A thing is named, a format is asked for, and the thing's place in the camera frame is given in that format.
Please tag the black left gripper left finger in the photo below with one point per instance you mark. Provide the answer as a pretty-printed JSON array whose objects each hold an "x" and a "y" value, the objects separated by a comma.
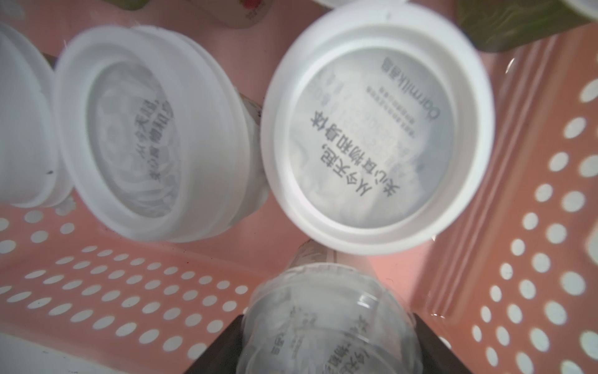
[{"x": 222, "y": 356}]

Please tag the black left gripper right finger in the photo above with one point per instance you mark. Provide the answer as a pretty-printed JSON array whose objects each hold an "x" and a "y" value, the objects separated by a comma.
[{"x": 437, "y": 358}]

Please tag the pink perforated plastic basket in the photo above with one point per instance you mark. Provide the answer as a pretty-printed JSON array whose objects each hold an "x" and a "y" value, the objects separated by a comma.
[{"x": 510, "y": 287}]

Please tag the clear lid yogurt cup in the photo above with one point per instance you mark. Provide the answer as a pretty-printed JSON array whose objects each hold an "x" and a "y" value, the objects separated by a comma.
[{"x": 327, "y": 312}]

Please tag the green yogurt cup white lid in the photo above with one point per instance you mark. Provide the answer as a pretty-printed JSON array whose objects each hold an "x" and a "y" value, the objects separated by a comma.
[{"x": 497, "y": 26}]

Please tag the red label yogurt cup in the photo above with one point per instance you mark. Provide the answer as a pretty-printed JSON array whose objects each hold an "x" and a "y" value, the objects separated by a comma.
[{"x": 238, "y": 14}]

